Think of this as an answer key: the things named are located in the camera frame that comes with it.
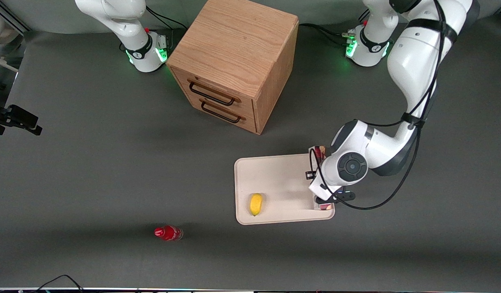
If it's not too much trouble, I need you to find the red cookie box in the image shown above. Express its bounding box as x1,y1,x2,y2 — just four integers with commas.
309,146,333,211

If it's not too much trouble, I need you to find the white plastic tray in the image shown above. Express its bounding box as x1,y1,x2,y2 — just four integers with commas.
234,153,336,225

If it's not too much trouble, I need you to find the yellow lemon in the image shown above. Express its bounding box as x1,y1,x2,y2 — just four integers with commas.
250,193,264,216

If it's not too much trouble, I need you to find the red plastic bottle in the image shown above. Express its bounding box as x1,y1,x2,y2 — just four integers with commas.
154,225,183,241

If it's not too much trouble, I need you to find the wooden drawer cabinet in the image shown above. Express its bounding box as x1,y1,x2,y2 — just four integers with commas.
166,0,299,135

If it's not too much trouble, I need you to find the white rounded object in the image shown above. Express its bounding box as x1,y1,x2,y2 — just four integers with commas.
0,0,25,57

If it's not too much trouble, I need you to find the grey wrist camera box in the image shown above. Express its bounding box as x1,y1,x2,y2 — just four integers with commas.
316,190,356,204

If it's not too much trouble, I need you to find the black drawer handle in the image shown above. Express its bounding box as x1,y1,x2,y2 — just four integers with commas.
188,79,240,107
200,100,246,124

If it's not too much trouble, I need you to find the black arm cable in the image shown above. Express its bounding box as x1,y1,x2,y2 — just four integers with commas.
309,0,448,211

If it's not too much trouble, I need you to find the black base cable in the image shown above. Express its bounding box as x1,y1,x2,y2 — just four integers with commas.
298,23,359,46
146,6,187,31

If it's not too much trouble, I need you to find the thin black cable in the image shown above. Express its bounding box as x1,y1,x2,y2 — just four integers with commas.
30,274,85,293

